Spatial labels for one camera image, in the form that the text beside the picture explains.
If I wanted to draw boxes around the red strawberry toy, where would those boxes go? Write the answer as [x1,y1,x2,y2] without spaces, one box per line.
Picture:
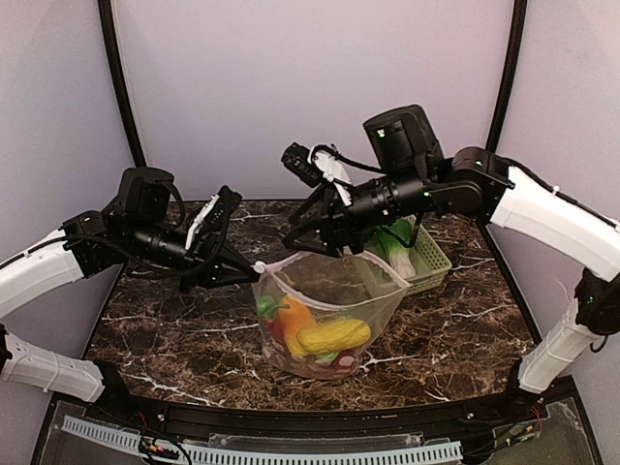
[309,352,359,378]

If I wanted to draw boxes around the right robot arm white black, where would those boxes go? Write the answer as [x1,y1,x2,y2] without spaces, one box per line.
[281,104,619,395]

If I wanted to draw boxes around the left black frame post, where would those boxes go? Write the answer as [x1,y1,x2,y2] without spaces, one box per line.
[97,0,147,168]

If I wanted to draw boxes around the right black frame post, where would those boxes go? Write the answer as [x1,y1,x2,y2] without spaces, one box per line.
[485,0,528,152]

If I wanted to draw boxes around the black frame post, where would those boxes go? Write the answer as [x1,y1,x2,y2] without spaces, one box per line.
[97,0,147,168]
[485,0,528,152]

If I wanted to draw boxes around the bok choy toy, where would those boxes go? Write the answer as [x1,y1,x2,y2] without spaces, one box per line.
[376,219,417,279]

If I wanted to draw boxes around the black front rail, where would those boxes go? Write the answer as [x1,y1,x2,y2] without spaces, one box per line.
[87,367,547,443]

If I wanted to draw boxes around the yellow corn toy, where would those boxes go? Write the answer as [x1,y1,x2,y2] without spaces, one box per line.
[296,319,372,355]

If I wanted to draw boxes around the clear zip top bag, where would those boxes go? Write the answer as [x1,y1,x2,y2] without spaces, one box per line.
[252,252,409,380]

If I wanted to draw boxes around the pale green plastic basket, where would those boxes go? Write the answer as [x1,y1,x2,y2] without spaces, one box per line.
[362,215,453,297]

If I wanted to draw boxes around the white slotted cable duct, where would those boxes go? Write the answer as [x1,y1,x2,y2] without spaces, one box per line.
[61,416,463,464]

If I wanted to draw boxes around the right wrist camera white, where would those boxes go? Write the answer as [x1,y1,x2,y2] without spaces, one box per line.
[281,142,354,206]

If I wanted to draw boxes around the green bell pepper toy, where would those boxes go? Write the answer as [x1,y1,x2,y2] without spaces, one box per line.
[257,295,289,322]

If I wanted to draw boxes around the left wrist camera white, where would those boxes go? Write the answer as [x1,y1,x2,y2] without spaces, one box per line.
[185,185,242,251]

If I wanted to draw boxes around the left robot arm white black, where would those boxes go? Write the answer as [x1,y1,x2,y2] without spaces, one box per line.
[1,167,260,403]

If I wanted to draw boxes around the red chili pepper toy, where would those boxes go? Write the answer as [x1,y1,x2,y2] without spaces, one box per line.
[263,317,285,345]

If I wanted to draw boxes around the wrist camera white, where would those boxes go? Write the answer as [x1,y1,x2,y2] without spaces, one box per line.
[185,185,242,251]
[281,142,354,206]

